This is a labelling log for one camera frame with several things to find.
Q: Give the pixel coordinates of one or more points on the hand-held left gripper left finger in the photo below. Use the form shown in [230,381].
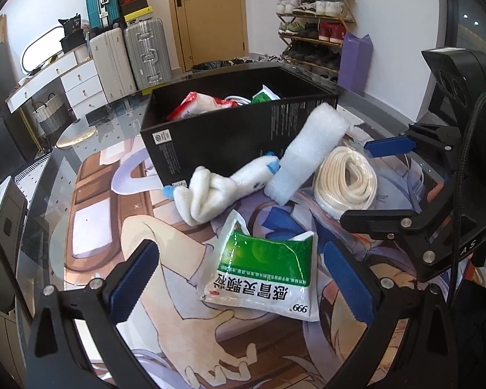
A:
[133,283]

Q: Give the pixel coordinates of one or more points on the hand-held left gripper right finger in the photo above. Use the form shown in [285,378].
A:
[348,287]

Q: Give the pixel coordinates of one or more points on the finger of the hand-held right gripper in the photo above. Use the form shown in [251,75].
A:
[388,146]
[380,221]

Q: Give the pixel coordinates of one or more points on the green white medicine packet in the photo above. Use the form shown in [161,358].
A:
[263,283]
[265,95]

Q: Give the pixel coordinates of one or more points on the white plush toy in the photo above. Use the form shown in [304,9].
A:
[210,194]

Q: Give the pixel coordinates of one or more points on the black cardboard box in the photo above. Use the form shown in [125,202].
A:
[210,137]

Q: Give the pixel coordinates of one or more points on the red white packet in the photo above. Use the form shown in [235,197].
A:
[194,105]

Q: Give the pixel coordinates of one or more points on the printed table mat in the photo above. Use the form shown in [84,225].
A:
[145,227]

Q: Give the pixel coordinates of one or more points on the clear zip bag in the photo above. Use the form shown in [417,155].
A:
[307,206]

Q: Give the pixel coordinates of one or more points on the purple paper bag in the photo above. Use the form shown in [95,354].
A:
[354,65]

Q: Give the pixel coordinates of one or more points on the wooden shoe rack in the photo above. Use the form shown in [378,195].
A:
[346,16]

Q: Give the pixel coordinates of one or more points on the rows of racked shoes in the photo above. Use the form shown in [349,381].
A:
[307,8]

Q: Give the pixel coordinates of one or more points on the pile of loose shoes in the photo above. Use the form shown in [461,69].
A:
[247,58]

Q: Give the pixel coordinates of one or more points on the woven basket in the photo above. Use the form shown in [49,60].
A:
[52,113]

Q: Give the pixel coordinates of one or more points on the white vanity desk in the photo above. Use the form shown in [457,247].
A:
[81,81]

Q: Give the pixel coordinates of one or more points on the wooden door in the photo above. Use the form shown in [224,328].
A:
[210,16]

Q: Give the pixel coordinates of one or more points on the white suitcase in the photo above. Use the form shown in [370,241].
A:
[113,60]

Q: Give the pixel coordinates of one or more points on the silver suitcase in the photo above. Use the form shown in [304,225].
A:
[145,52]

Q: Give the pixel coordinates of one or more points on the oval mirror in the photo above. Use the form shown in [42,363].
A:
[40,50]

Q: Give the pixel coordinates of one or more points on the black gift bag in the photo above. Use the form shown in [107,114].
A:
[73,34]

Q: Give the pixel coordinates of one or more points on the yellow black shoe box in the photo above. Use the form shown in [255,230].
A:
[138,18]

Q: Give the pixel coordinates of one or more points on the dark shoe box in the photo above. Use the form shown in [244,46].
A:
[137,10]

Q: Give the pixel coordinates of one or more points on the teal suitcase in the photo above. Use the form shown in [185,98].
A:
[101,0]

